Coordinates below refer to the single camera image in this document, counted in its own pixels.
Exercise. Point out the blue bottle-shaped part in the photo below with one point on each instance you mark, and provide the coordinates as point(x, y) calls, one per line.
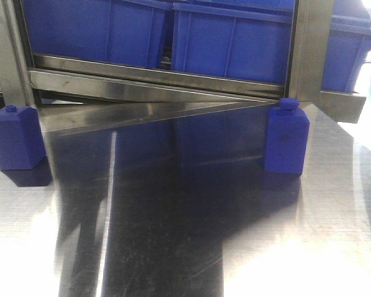
point(286, 137)
point(21, 142)

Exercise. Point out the stainless steel shelf rack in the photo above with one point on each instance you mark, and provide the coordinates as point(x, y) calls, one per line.
point(26, 77)

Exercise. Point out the blue plastic bin middle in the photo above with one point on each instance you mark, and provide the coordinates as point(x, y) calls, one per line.
point(223, 40)

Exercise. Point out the blue plastic bin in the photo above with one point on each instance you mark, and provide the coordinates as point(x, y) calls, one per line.
point(223, 40)
point(349, 42)
point(120, 32)

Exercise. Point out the blue plastic bin left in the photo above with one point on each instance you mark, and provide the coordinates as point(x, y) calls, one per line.
point(120, 32)

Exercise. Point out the blue plastic bin right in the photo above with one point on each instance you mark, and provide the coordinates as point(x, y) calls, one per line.
point(349, 42)

